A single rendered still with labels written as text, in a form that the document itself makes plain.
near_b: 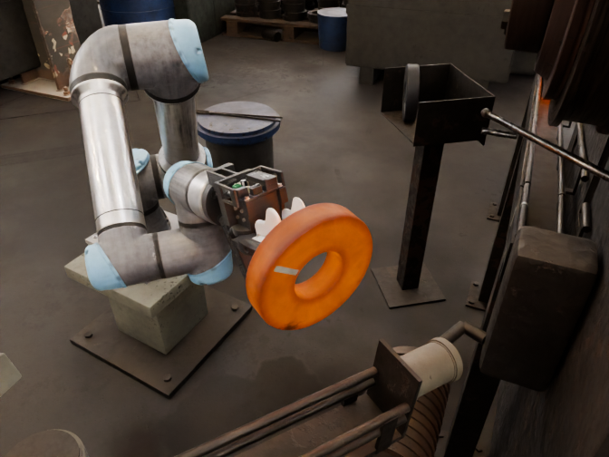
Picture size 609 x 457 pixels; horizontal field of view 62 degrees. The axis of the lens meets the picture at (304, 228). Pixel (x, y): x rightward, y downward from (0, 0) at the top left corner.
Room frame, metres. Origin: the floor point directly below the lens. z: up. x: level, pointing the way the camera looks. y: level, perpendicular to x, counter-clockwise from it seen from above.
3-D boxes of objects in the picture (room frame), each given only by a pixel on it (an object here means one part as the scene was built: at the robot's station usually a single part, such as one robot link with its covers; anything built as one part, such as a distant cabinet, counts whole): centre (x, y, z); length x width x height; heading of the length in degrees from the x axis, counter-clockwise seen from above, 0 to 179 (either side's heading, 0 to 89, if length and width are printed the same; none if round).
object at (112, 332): (1.12, 0.44, 0.13); 0.40 x 0.40 x 0.26; 60
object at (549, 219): (0.71, -0.41, 0.66); 0.19 x 0.07 x 0.01; 156
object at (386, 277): (1.33, -0.36, 0.36); 0.26 x 0.20 x 0.72; 11
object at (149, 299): (1.12, 0.44, 0.28); 0.32 x 0.32 x 0.04; 60
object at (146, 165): (1.12, 0.44, 0.54); 0.13 x 0.12 x 0.14; 108
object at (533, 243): (0.51, -0.33, 0.68); 0.11 x 0.08 x 0.24; 66
